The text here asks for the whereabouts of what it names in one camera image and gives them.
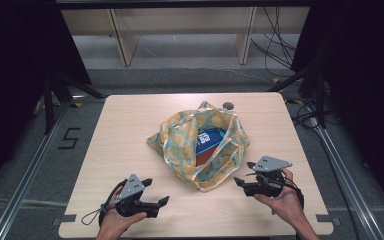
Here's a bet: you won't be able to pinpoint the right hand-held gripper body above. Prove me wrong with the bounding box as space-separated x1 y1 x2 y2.
242 155 294 199

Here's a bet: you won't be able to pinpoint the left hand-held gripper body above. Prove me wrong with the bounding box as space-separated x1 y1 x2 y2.
114 173 160 219

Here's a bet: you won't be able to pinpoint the orange print cloth bag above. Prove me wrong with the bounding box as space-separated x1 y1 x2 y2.
146 100 252 193

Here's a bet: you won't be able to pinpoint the person's right hand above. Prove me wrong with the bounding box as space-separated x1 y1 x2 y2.
253 168 304 229

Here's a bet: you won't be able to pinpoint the person's left hand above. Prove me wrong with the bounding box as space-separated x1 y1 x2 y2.
97 194 148 236

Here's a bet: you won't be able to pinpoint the red brown packet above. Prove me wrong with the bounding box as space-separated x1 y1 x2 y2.
195 145 220 167

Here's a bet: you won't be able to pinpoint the blue packet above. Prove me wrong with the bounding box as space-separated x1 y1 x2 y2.
195 128 227 156

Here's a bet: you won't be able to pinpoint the black metal stand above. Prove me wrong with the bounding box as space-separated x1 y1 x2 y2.
267 55 328 130
42 70 107 135

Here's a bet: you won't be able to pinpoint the black curtain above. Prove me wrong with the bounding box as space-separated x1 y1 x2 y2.
290 0 384 214
0 0 93 201

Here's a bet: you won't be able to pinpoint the black left gripper strap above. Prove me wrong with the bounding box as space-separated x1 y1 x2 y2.
98 178 128 228

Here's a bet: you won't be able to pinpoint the black gripper strap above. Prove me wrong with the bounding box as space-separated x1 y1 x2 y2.
98 178 128 228
282 175 306 211

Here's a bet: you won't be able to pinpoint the black right gripper strap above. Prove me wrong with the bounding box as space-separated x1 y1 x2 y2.
282 175 306 211

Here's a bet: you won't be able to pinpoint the grey cord loop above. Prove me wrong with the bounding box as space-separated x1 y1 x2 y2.
80 203 108 227

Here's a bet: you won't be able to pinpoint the grey table edge bracket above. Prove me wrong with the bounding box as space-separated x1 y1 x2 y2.
315 213 342 227
52 214 78 227

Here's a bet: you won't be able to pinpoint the black floor cables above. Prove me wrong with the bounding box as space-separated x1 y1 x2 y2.
285 95 343 130

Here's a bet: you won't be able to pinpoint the aluminium floor rail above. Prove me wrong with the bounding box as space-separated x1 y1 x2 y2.
312 123 384 240
0 99 72 240

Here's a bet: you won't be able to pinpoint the bundle of black cables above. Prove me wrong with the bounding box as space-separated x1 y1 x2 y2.
250 6 298 78

